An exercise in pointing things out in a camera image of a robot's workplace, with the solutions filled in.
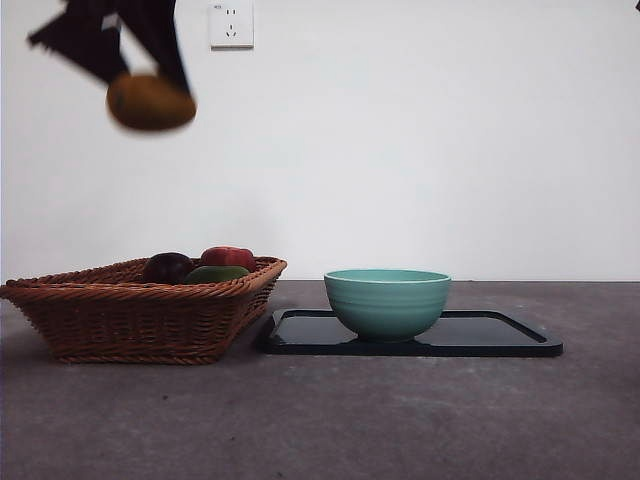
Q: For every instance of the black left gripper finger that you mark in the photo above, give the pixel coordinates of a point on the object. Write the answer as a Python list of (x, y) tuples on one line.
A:
[(160, 35), (80, 40)]

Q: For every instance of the brown kiwifruit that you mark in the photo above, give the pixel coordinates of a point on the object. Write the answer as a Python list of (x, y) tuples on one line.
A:
[(150, 105)]

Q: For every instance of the teal ribbed bowl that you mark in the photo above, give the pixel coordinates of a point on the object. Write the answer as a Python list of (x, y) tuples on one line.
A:
[(387, 310)]

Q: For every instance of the red apple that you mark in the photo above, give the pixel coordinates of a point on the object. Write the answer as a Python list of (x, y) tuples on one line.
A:
[(227, 257)]

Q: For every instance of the dark purple fruit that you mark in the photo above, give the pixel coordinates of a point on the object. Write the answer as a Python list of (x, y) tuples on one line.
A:
[(167, 267)]

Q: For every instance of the green fruit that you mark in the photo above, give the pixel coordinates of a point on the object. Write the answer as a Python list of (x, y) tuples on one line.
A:
[(217, 275)]

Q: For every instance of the brown wicker basket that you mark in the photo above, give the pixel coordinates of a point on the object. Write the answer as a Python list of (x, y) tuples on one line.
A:
[(135, 325)]

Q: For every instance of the black rectangular tray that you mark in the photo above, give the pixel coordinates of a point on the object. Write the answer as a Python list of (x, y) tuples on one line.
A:
[(480, 340)]

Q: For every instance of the white wall socket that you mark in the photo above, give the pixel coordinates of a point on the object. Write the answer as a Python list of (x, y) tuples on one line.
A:
[(231, 35)]

